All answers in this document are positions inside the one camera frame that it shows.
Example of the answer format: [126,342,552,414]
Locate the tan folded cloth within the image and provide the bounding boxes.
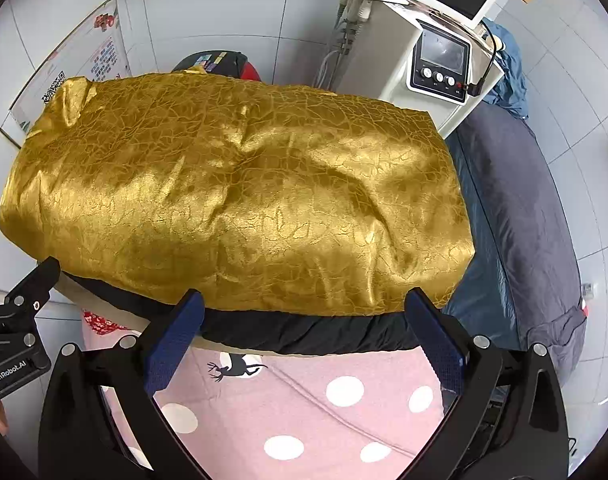
[56,275,419,358]

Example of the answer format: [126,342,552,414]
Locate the black cable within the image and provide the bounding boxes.
[465,16,501,99]

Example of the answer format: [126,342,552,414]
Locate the white beauty machine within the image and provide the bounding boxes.
[313,0,516,137]

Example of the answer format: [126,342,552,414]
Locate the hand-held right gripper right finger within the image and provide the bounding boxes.
[401,287,570,480]

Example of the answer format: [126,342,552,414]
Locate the crumpled blue quilt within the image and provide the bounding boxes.
[481,16,531,122]

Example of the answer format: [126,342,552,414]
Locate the small control panel unit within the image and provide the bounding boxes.
[407,18,473,107]

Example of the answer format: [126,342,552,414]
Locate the pink polka dot blanket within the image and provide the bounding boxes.
[98,346,466,480]

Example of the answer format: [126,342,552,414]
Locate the red floral cloth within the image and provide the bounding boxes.
[82,309,137,337]

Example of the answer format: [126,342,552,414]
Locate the gold satin jacket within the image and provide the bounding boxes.
[0,72,476,319]

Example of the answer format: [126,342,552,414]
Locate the wall poster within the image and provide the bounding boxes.
[8,0,133,132]

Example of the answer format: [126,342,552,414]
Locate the red black round appliance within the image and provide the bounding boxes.
[170,50,263,84]

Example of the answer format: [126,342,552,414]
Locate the black folded garment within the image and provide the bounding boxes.
[62,271,425,357]

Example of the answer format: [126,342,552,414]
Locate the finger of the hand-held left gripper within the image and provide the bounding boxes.
[4,257,62,312]

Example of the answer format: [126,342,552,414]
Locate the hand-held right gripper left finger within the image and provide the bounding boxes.
[36,289,208,480]

